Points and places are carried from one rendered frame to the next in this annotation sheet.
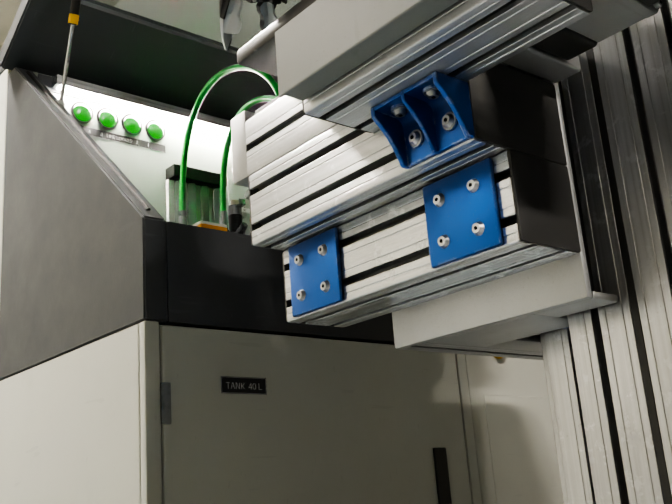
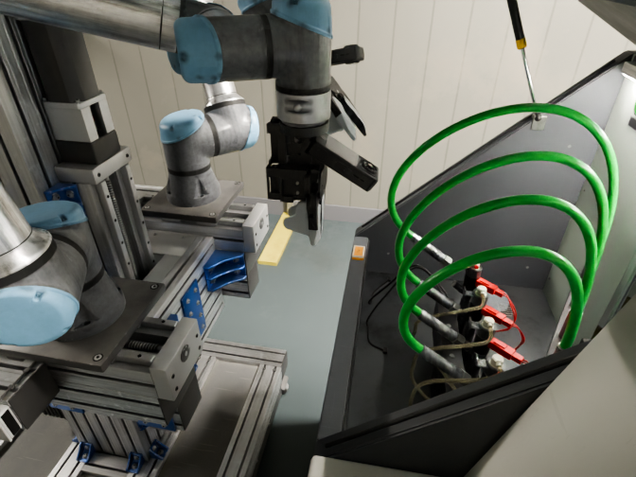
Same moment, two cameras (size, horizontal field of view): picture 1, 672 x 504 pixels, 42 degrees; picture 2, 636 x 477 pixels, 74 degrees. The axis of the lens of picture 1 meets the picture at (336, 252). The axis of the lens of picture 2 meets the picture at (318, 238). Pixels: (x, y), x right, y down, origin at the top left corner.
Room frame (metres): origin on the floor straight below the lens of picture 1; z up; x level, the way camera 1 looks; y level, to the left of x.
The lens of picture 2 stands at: (2.00, -0.45, 1.61)
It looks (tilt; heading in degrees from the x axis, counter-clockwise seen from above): 34 degrees down; 142
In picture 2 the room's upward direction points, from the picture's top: straight up
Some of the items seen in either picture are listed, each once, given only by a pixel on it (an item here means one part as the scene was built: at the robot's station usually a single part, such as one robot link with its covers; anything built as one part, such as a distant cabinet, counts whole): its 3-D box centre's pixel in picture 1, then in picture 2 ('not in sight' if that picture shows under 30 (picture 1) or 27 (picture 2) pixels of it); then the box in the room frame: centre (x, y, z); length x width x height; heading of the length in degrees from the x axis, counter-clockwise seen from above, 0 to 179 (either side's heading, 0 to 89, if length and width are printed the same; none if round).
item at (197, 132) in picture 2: not in sight; (186, 138); (0.92, -0.05, 1.20); 0.13 x 0.12 x 0.14; 87
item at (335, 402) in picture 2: (317, 293); (348, 336); (1.49, 0.04, 0.87); 0.62 x 0.04 x 0.16; 132
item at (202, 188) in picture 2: not in sight; (191, 179); (0.92, -0.06, 1.09); 0.15 x 0.15 x 0.10
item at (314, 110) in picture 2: not in sight; (303, 106); (1.52, -0.10, 1.44); 0.08 x 0.08 x 0.05
